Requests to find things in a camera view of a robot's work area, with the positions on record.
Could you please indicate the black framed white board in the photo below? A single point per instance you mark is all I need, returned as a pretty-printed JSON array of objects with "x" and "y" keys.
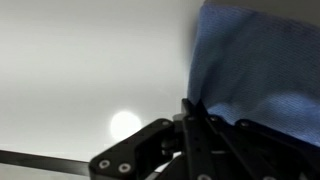
[{"x": 77, "y": 76}]

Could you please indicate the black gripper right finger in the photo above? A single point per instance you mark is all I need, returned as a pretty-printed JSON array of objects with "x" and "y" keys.
[{"x": 258, "y": 152}]

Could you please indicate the blue microfiber towel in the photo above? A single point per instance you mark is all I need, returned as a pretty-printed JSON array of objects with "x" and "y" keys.
[{"x": 251, "y": 65}]

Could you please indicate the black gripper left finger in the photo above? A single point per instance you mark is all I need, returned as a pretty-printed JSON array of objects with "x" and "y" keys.
[{"x": 180, "y": 145}]

